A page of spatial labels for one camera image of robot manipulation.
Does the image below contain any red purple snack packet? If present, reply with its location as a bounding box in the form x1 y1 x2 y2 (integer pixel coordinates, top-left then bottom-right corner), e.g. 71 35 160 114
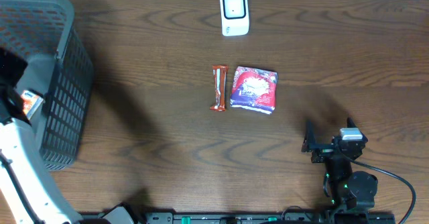
230 66 278 115

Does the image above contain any brown orange candy bar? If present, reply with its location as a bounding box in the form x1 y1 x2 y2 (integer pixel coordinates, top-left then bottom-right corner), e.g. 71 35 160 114
210 65 229 111

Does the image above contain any orange white small packet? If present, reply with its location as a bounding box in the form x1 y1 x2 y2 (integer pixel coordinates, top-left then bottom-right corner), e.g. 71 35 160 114
21 90 44 119

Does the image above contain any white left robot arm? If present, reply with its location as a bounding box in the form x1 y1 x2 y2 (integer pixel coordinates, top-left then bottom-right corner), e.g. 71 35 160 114
1 48 82 223

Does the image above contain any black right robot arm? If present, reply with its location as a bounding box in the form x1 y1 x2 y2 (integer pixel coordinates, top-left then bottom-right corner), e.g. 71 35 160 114
302 118 378 223

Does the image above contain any white barcode scanner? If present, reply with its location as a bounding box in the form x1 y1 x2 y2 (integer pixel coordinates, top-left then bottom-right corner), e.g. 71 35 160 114
219 0 250 37

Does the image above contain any dark grey plastic basket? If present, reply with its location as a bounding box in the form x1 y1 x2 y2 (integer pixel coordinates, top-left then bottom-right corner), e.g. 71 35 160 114
1 0 94 171

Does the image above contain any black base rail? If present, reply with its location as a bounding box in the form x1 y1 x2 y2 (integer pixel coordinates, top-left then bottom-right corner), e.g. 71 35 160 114
80 211 396 224

